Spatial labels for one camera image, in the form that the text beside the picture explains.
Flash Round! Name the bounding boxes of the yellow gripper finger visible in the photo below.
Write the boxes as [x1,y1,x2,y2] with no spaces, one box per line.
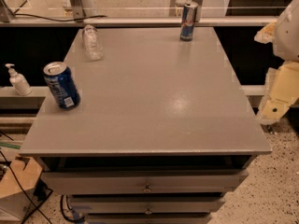
[256,62,299,124]

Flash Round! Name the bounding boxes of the redbull can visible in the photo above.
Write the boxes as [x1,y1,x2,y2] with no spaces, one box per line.
[180,2,198,41]

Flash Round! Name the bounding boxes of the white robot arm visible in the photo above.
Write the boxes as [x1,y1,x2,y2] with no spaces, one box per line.
[254,0,299,125]

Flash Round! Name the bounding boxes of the blue soda can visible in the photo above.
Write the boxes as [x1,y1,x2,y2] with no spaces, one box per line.
[43,62,80,109]

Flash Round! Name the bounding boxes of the grey drawer cabinet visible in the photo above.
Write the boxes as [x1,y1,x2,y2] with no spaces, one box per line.
[21,27,270,224]

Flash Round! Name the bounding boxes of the top drawer knob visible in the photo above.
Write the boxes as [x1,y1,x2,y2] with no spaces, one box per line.
[143,184,152,193]

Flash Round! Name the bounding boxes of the drawer knob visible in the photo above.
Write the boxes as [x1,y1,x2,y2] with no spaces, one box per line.
[143,184,152,193]
[145,208,153,216]

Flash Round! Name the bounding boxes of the clear plastic water bottle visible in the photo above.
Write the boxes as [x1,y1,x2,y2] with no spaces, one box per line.
[82,25,104,61]

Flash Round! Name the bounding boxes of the white pump dispenser bottle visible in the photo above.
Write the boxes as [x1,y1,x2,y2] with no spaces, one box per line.
[6,63,32,96]

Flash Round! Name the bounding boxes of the cardboard box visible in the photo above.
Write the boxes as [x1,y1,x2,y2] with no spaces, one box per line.
[0,157,42,198]

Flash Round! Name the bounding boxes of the metal frame post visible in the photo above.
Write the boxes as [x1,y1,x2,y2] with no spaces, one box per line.
[70,0,85,21]

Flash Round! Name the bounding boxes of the black cable on ledge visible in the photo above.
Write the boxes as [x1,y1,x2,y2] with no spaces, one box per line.
[13,12,108,22]

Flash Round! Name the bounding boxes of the black cable on floor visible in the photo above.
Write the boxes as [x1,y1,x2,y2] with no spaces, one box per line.
[0,149,54,224]

